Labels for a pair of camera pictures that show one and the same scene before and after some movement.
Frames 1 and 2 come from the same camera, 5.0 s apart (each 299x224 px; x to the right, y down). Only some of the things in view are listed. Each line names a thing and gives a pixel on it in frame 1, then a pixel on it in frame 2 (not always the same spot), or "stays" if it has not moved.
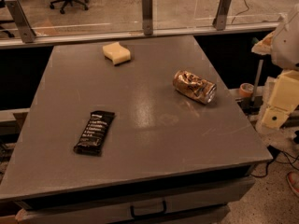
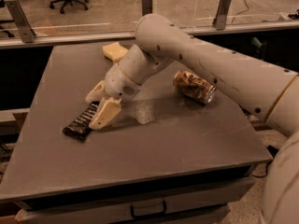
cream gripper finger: x=264 y=46 to x=96 y=93
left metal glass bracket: x=25 y=31 stays
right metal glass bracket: x=220 y=21 stays
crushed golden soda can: x=195 y=87 stays
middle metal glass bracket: x=148 y=13 stays
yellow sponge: x=117 y=53 stays
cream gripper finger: x=284 y=98 to x=107 y=110
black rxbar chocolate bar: x=92 y=137 to x=80 y=127
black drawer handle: x=149 y=215 stays
